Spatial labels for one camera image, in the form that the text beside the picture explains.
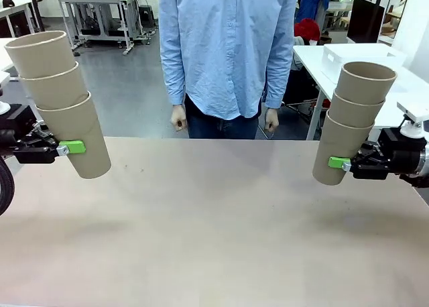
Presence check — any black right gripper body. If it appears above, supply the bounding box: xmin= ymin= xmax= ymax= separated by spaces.
xmin=377 ymin=127 xmax=424 ymax=179

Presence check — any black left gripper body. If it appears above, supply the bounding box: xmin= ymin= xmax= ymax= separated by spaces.
xmin=0 ymin=104 xmax=36 ymax=159

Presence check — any brown paper cup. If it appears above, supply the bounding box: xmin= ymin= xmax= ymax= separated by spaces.
xmin=19 ymin=61 xmax=92 ymax=111
xmin=329 ymin=88 xmax=386 ymax=127
xmin=334 ymin=61 xmax=398 ymax=104
xmin=312 ymin=109 xmax=376 ymax=186
xmin=4 ymin=30 xmax=78 ymax=78
xmin=35 ymin=91 xmax=113 ymax=180

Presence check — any white plastic basket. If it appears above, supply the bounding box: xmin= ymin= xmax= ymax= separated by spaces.
xmin=321 ymin=44 xmax=408 ymax=85

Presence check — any blue-sleeved left forearm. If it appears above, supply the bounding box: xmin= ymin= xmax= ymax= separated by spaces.
xmin=264 ymin=48 xmax=299 ymax=110

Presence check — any blue-sleeved right forearm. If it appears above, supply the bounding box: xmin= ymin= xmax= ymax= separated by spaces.
xmin=160 ymin=48 xmax=187 ymax=106

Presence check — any person's left hand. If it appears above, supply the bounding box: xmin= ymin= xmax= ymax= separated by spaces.
xmin=263 ymin=107 xmax=281 ymax=133

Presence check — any person's right hand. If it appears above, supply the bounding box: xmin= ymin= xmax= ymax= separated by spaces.
xmin=170 ymin=104 xmax=187 ymax=133

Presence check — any white table with metal legs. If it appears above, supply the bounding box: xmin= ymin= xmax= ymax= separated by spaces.
xmin=293 ymin=44 xmax=429 ymax=141

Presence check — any black pole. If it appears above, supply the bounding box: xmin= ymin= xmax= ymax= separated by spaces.
xmin=28 ymin=0 xmax=44 ymax=33

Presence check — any red rounded object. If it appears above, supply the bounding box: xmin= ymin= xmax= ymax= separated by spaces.
xmin=294 ymin=17 xmax=321 ymax=42

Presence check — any black monitor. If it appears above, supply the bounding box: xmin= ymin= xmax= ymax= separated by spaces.
xmin=347 ymin=0 xmax=386 ymax=45

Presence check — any black computer tower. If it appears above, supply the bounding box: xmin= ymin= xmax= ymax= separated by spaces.
xmin=138 ymin=5 xmax=157 ymax=29

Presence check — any person in light blue shirt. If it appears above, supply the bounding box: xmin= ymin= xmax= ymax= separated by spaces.
xmin=159 ymin=0 xmax=300 ymax=140

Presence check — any person in dark blue jacket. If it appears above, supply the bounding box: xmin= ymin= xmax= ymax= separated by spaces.
xmin=298 ymin=0 xmax=331 ymax=23

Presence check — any black right arm cable sleeve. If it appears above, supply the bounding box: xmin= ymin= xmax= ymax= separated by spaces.
xmin=398 ymin=172 xmax=429 ymax=189

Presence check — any black arm cable sleeve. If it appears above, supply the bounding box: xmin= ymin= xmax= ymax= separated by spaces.
xmin=398 ymin=172 xmax=429 ymax=189
xmin=0 ymin=156 xmax=16 ymax=217

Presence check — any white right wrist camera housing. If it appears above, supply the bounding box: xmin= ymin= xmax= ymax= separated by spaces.
xmin=397 ymin=101 xmax=429 ymax=137

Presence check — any black left arm cable sleeve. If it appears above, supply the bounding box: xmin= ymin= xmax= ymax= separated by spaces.
xmin=0 ymin=156 xmax=16 ymax=217

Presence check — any white desk with dark frame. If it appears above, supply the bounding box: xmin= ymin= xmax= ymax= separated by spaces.
xmin=0 ymin=0 xmax=46 ymax=36

